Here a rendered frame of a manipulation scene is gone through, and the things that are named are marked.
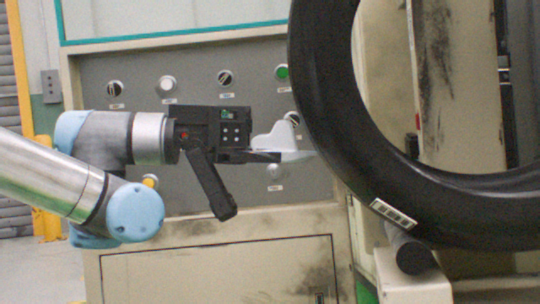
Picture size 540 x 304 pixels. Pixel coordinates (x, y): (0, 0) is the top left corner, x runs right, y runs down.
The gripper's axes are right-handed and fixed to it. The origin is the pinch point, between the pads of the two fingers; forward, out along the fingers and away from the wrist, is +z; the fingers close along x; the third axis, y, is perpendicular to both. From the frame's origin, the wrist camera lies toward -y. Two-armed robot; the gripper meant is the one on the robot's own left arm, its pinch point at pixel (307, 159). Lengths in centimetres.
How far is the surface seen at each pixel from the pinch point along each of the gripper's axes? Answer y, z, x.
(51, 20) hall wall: 73, -286, 850
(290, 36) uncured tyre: 16.7, -2.5, -7.0
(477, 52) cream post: 16.4, 26.0, 26.4
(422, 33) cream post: 19.4, 17.1, 26.3
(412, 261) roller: -12.1, 14.2, -10.7
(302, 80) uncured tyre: 10.9, -0.7, -8.7
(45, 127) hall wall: -33, -290, 847
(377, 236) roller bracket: -14.0, 11.0, 23.9
